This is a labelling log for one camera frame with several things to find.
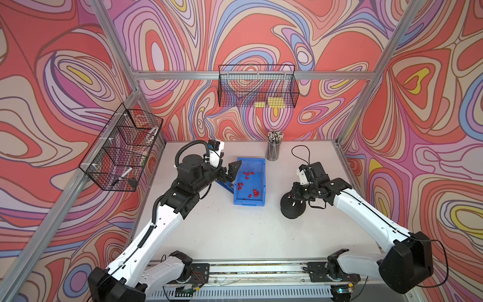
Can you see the blue plastic parts bin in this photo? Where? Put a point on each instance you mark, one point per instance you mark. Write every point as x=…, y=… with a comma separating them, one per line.
x=250, y=182

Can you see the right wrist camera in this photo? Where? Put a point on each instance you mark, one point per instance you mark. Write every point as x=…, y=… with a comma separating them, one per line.
x=312, y=174

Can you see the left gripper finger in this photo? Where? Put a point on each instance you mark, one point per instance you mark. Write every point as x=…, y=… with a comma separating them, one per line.
x=231, y=176
x=234, y=167

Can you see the black wire basket back wall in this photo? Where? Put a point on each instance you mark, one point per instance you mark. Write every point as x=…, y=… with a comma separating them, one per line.
x=249, y=85

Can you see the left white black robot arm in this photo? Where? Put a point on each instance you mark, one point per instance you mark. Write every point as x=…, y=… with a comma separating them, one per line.
x=158, y=226

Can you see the black wire basket left wall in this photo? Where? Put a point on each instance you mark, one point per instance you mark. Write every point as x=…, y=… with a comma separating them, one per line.
x=125, y=141

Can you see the yellow sticky note pad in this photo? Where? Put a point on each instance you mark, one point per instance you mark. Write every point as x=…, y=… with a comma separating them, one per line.
x=274, y=102

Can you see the mesh pencil cup with pencils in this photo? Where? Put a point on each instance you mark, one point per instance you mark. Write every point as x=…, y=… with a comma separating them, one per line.
x=274, y=141

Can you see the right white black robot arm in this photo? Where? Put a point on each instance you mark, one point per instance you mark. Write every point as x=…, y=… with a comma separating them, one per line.
x=406, y=258

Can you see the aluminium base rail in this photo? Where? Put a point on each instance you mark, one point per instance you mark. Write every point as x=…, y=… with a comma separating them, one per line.
x=260, y=280

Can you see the white marker pen in basket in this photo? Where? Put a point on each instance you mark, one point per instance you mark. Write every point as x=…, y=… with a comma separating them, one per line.
x=119, y=178

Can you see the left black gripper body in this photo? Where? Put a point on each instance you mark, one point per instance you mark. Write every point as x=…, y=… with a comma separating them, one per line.
x=219, y=175

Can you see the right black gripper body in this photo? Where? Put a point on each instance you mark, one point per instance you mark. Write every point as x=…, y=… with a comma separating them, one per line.
x=304, y=192

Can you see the black wire basket wall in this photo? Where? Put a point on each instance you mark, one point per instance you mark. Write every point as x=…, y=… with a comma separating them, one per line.
x=249, y=85
x=125, y=141

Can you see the black round screw base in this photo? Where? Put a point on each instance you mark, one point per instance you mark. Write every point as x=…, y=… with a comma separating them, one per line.
x=291, y=208

